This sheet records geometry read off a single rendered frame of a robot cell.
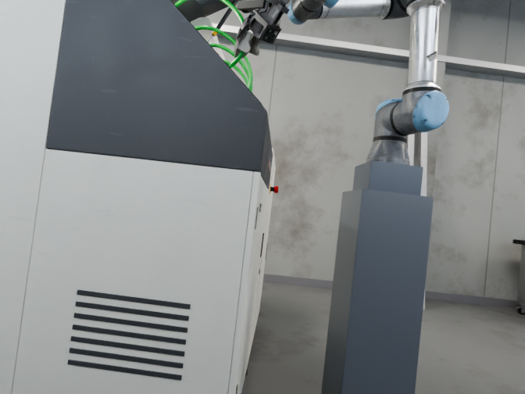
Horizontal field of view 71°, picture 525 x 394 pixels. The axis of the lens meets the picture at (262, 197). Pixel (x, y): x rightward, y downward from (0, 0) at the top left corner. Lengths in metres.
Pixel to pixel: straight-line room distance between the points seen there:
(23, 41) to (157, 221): 0.62
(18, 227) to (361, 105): 3.39
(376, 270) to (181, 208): 0.65
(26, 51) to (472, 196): 3.98
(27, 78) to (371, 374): 1.33
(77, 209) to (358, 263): 0.84
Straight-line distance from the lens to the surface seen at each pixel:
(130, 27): 1.14
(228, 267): 0.97
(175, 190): 0.99
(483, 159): 4.46
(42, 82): 1.19
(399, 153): 1.35
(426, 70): 1.33
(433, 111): 1.28
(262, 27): 1.22
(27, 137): 1.18
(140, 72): 1.08
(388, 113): 1.36
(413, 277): 1.31
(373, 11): 1.47
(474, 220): 4.37
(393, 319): 1.32
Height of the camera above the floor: 0.69
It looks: 2 degrees up
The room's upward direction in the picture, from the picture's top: 7 degrees clockwise
